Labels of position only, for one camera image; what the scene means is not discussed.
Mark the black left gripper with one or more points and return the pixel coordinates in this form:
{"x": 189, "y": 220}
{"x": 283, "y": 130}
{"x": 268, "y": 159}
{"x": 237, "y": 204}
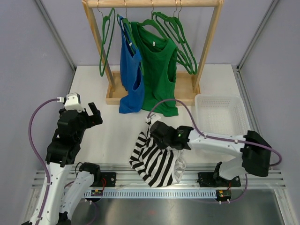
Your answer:
{"x": 92, "y": 120}

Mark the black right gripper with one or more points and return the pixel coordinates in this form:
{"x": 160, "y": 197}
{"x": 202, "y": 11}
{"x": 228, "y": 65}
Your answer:
{"x": 161, "y": 146}

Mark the zebra striped tank top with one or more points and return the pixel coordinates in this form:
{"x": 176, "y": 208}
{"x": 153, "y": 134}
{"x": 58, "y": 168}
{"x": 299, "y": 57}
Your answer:
{"x": 154, "y": 164}

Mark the green hanger with metal hook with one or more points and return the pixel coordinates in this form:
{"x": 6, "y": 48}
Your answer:
{"x": 108, "y": 25}

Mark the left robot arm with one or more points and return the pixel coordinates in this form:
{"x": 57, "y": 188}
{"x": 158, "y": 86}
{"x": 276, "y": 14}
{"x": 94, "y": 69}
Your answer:
{"x": 55, "y": 205}

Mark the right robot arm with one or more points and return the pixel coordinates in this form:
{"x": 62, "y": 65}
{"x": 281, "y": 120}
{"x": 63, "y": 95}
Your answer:
{"x": 250, "y": 152}

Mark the blue tank top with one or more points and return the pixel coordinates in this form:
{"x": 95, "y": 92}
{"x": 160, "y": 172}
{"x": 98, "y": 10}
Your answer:
{"x": 132, "y": 81}

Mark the green tank top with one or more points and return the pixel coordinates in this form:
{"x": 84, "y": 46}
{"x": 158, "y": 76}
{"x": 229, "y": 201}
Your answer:
{"x": 159, "y": 62}

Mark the green hanger under blue top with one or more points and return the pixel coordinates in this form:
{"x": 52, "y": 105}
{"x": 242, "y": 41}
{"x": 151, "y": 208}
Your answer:
{"x": 127, "y": 37}

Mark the empty green hanger rear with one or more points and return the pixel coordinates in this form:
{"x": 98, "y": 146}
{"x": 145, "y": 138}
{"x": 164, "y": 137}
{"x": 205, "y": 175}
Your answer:
{"x": 185, "y": 35}

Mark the empty green hanger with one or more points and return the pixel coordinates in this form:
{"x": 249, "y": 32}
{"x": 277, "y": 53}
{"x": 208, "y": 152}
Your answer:
{"x": 158, "y": 17}
{"x": 185, "y": 35}

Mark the empty green hanger front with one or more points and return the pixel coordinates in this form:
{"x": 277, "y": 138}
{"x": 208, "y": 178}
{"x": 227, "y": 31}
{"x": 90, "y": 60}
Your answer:
{"x": 158, "y": 17}

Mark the white plastic basket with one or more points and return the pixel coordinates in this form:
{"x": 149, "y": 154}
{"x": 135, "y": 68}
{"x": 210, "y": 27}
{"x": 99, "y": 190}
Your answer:
{"x": 220, "y": 116}

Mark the wooden clothes rack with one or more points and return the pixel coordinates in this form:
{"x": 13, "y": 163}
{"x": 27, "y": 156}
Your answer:
{"x": 187, "y": 86}

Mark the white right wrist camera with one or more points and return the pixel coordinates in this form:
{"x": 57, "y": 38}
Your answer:
{"x": 153, "y": 118}

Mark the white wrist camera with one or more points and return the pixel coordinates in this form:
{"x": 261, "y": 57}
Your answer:
{"x": 71, "y": 102}
{"x": 153, "y": 118}

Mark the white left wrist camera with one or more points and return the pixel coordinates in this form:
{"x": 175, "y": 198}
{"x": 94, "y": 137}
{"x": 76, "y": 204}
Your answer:
{"x": 71, "y": 102}

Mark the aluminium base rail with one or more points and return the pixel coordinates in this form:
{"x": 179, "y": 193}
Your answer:
{"x": 126, "y": 177}

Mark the white slotted cable duct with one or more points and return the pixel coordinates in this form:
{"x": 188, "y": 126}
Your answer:
{"x": 152, "y": 194}

